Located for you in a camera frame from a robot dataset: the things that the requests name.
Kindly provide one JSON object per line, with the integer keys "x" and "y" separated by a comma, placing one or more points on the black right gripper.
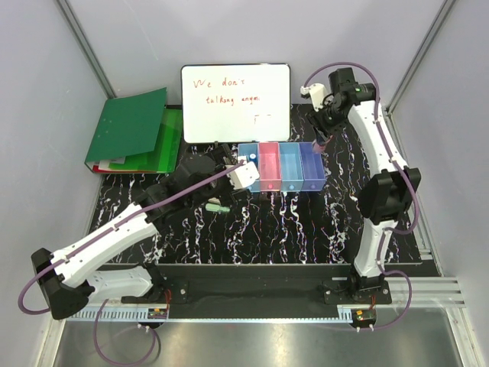
{"x": 315, "y": 118}

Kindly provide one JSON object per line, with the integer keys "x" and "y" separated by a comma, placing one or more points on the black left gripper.
{"x": 222, "y": 157}

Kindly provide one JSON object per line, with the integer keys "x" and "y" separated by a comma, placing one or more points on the purple plastic bin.
{"x": 313, "y": 169}

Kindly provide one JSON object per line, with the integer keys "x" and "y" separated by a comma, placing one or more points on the small white eraser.
{"x": 214, "y": 200}

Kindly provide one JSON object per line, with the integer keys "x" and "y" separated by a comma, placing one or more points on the light blue bin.
{"x": 246, "y": 149}
{"x": 291, "y": 167}

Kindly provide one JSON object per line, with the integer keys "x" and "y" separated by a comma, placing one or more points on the pink plastic bin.
{"x": 269, "y": 166}

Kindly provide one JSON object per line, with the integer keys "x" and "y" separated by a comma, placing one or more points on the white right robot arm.
{"x": 391, "y": 189}

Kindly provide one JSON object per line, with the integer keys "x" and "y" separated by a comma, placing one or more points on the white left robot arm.
{"x": 71, "y": 278}

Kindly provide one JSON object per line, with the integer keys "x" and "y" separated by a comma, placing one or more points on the green translucent file folder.
{"x": 162, "y": 160}

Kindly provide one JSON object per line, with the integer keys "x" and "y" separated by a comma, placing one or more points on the green highlighter pen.
{"x": 216, "y": 208}

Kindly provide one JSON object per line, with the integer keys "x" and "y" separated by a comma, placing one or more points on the white dry-erase board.
{"x": 236, "y": 102}

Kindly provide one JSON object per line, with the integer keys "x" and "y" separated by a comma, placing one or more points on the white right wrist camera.
{"x": 317, "y": 93}

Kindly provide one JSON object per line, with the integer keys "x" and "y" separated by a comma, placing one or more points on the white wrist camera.
{"x": 245, "y": 175}
{"x": 317, "y": 93}

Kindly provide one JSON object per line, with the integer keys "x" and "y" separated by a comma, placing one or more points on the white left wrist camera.
{"x": 245, "y": 175}

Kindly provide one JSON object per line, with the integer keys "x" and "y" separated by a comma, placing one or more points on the green ring binder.
{"x": 127, "y": 132}

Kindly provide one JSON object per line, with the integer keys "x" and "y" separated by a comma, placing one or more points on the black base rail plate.
{"x": 256, "y": 292}

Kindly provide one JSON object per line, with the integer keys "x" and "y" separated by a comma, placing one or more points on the aluminium frame rail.
{"x": 405, "y": 295}

